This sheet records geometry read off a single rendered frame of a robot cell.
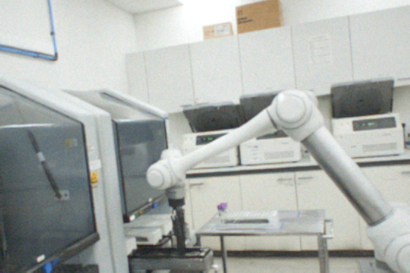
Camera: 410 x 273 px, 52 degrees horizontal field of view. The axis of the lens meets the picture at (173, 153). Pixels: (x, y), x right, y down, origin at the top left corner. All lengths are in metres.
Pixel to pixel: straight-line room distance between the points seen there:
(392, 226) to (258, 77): 2.95
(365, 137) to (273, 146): 0.79
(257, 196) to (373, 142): 1.12
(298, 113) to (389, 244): 0.52
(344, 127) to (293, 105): 2.57
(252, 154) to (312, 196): 0.66
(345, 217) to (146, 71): 2.47
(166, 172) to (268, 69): 2.83
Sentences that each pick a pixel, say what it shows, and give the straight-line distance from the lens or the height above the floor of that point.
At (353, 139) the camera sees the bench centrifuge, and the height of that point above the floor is 1.07.
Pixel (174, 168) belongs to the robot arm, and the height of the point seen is 1.19.
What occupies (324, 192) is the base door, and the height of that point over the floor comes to 0.62.
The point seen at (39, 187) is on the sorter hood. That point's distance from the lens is 1.31.
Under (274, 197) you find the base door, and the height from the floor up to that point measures 0.59.
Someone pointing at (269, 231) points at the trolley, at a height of 0.82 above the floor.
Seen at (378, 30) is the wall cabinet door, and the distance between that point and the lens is 4.33.
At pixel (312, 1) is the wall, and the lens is 4.71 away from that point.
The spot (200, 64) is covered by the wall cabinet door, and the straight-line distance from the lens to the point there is 4.42.
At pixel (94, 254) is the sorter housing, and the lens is 1.63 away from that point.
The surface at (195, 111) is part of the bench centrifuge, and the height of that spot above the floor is 1.48.
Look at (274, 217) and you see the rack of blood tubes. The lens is 2.05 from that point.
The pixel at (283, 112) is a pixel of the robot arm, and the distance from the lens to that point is 1.45.
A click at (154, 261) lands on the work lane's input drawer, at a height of 0.79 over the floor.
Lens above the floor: 1.35
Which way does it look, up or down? 4 degrees down
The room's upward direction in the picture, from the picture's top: 6 degrees counter-clockwise
